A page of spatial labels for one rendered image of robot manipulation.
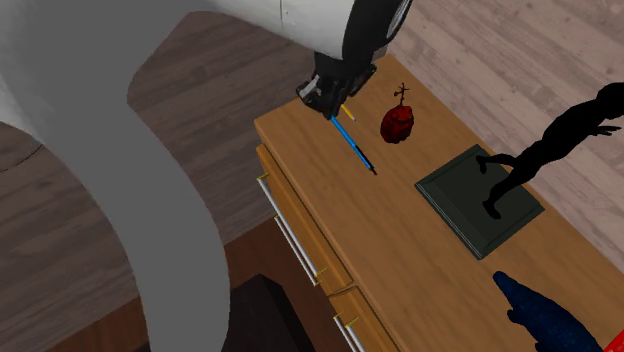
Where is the blue pen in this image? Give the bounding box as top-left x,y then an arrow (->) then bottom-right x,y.
329,115 -> 378,176

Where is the red fruit with stem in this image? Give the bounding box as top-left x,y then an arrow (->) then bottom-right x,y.
379,82 -> 416,145

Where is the wooden chest of drawers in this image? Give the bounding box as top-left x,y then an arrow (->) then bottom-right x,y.
253,52 -> 624,352

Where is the black figure on dark base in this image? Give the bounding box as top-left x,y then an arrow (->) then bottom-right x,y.
413,81 -> 624,262

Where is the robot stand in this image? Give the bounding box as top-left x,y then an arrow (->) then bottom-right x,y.
220,273 -> 318,352

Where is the dark blue figure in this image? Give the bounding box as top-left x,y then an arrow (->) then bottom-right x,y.
491,270 -> 606,352

